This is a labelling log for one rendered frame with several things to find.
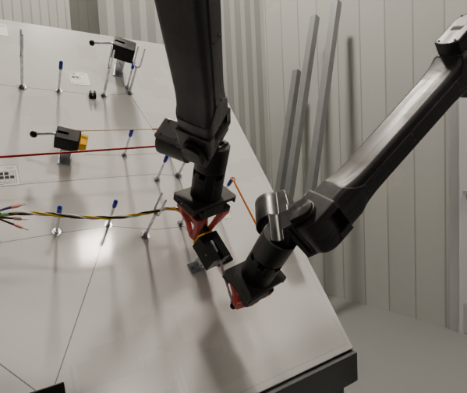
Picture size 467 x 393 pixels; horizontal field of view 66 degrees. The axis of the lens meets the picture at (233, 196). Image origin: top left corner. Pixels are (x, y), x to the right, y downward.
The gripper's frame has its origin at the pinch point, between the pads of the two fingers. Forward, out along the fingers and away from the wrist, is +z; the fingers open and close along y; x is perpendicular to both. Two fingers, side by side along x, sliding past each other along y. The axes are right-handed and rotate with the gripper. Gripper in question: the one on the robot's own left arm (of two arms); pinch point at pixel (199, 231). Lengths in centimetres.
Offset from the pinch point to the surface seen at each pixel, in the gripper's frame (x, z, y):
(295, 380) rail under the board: 27.8, 18.8, -4.9
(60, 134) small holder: -27.3, -11.4, 15.4
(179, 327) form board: 9.6, 11.5, 10.1
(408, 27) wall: -91, -25, -267
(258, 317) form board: 15.4, 13.9, -5.7
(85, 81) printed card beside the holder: -50, -13, 0
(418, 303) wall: 21, 156, -230
